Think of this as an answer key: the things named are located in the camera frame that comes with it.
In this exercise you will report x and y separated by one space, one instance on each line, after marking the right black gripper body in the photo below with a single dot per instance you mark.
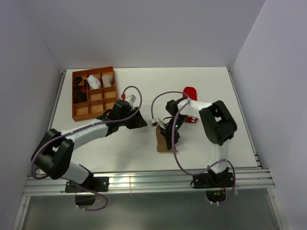
179 120

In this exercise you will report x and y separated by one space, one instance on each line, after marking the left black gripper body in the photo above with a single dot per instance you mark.
134 121

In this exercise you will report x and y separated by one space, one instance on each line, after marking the tan ribbed sock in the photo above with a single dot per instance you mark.
164 140

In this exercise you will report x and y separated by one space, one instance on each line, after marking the red patterned sock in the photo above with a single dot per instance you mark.
192 93

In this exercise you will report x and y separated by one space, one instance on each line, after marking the dark brown striped sock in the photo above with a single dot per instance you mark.
79 97

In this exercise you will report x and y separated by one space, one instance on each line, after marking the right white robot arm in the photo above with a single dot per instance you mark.
218 124

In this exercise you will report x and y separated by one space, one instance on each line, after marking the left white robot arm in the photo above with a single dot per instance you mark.
54 152

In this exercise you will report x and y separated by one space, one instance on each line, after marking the beige rolled sock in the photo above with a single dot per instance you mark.
107 81

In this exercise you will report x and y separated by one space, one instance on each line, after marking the orange compartment tray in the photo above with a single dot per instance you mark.
98 100

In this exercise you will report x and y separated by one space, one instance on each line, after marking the white rolled sock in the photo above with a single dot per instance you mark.
94 83

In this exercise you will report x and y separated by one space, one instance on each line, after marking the black red rolled sock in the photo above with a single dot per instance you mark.
79 84

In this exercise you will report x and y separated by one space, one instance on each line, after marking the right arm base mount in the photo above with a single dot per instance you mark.
219 187

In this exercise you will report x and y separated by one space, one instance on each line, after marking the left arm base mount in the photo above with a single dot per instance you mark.
89 192

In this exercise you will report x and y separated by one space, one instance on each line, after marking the aluminium front rail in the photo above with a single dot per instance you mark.
149 182

